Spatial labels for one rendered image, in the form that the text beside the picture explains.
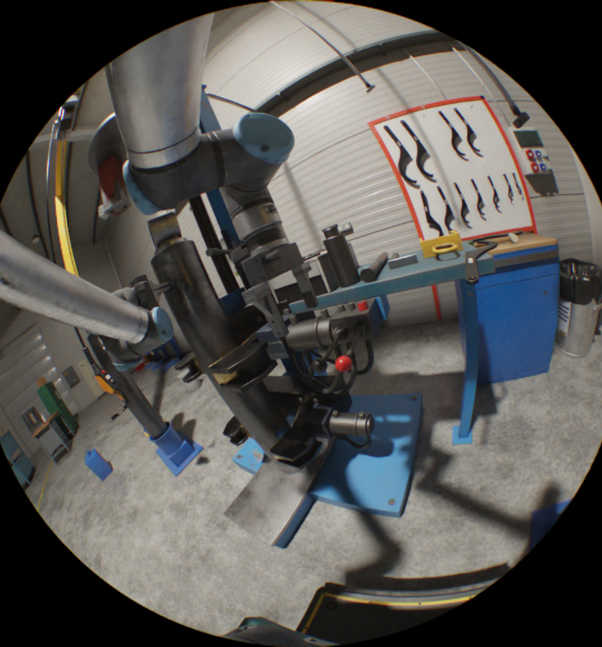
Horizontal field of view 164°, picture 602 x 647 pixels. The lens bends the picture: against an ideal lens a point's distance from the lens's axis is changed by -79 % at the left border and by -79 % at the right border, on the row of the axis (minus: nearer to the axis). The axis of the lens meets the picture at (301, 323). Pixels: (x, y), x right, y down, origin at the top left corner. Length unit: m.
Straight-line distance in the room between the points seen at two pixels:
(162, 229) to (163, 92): 0.78
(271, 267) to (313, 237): 2.33
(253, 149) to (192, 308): 0.66
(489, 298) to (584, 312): 0.97
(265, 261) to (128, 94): 0.31
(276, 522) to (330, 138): 3.31
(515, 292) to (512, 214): 1.37
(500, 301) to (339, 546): 1.58
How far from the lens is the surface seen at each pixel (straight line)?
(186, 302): 0.84
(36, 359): 12.00
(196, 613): 1.67
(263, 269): 0.36
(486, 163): 2.66
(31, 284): 0.38
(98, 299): 0.43
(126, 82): 0.21
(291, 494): 1.29
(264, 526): 1.29
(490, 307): 1.43
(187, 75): 0.21
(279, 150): 0.30
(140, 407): 2.11
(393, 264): 0.76
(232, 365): 0.66
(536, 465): 1.46
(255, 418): 1.01
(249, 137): 0.30
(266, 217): 0.39
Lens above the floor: 1.21
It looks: 17 degrees down
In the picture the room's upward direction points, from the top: 23 degrees counter-clockwise
